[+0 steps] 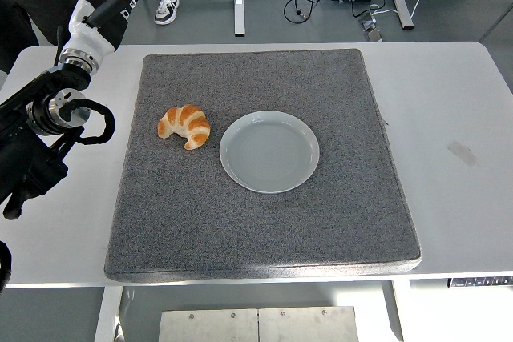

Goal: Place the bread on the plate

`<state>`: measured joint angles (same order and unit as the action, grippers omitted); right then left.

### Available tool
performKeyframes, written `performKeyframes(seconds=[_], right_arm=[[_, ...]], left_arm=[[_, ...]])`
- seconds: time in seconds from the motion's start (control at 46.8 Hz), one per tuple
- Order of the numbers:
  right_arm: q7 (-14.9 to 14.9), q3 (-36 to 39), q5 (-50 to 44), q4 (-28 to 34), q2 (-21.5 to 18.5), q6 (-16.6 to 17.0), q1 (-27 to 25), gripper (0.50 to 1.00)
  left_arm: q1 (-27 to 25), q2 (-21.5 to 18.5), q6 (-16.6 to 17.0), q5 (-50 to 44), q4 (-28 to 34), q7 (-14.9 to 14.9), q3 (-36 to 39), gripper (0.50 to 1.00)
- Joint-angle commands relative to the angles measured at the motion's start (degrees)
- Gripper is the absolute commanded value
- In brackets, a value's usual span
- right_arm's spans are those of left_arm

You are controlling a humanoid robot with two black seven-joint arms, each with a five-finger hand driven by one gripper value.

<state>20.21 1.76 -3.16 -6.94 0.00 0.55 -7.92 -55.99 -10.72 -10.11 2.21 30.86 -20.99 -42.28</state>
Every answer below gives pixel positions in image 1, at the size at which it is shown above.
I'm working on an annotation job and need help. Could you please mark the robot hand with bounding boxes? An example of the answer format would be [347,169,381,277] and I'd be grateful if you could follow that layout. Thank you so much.
[63,0,151,59]

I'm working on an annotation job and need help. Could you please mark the golden brown croissant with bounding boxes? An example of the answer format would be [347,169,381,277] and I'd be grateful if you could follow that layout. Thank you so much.
[157,104,212,151]

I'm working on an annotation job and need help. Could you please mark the round grey plate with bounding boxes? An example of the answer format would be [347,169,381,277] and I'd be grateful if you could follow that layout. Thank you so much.
[219,110,321,195]

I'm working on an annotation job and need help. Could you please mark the grey metal plate with screws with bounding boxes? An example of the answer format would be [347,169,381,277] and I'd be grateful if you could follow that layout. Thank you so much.
[159,305,360,342]

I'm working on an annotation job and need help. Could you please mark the grey speckled mat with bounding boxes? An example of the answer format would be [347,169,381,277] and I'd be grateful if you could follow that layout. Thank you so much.
[103,48,423,284]

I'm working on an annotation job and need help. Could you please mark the white table leg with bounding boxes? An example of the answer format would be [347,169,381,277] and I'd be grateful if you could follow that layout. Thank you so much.
[391,279,414,342]
[93,285,124,342]

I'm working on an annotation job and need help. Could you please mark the white table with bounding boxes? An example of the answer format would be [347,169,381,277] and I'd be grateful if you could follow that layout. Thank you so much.
[0,40,513,342]

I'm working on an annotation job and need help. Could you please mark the table height control panel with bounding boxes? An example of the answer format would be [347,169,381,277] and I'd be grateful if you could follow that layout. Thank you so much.
[448,276,513,289]

